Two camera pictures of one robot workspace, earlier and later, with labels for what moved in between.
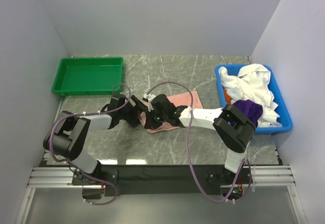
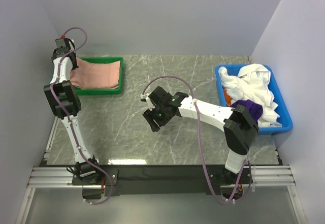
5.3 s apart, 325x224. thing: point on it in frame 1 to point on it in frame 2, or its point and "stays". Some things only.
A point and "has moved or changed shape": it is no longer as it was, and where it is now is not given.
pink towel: [176, 100] has moved or changed shape
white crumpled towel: [252, 83] stays
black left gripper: [134, 120] to [75, 63]
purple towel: [253, 110] stays
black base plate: [164, 180] stays
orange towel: [227, 97] stays
